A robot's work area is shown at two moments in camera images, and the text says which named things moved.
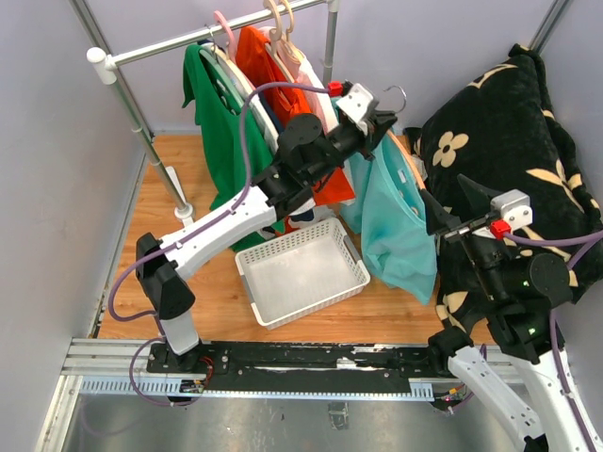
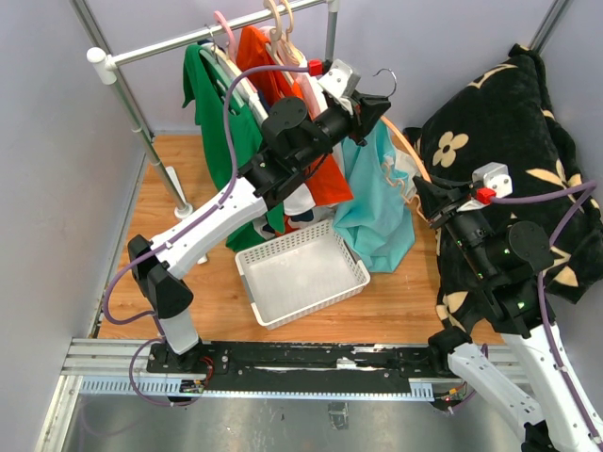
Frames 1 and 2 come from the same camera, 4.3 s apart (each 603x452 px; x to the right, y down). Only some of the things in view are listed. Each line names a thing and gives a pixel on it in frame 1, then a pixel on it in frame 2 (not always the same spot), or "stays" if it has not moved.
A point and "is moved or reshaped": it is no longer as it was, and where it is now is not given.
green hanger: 210,53 stays
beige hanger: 275,36 stays
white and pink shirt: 301,72 stays
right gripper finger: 480,199 → 457,185
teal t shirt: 382,196 is moved or reshaped
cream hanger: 289,48 stays
